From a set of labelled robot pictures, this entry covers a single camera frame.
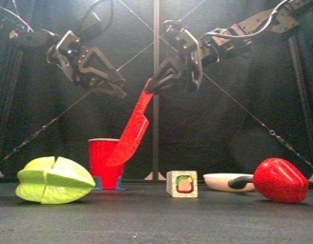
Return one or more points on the vertical metal frame pole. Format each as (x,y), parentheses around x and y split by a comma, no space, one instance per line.
(155,127)

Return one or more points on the green toy starfruit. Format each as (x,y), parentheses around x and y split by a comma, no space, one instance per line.
(52,182)

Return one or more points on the red plastic cup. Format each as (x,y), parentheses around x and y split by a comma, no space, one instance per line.
(102,162)

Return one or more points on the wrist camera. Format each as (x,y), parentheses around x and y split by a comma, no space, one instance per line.
(88,27)
(174,30)

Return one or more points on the toy sushi roll block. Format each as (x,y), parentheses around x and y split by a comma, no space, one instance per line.
(182,184)

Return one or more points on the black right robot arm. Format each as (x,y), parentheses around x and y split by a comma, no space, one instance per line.
(248,28)

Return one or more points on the blue cup holder base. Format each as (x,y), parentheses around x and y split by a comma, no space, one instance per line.
(98,185)

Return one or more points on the red toy bell pepper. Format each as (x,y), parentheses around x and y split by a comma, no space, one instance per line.
(280,181)

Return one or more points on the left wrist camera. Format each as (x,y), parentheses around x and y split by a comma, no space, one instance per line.
(88,27)

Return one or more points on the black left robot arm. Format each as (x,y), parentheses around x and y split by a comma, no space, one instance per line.
(27,38)

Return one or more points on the white shallow dish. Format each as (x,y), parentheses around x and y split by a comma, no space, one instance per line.
(218,182)

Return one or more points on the red plastic toy knife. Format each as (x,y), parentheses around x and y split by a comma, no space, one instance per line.
(131,133)

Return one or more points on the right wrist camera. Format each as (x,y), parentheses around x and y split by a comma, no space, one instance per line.
(174,30)

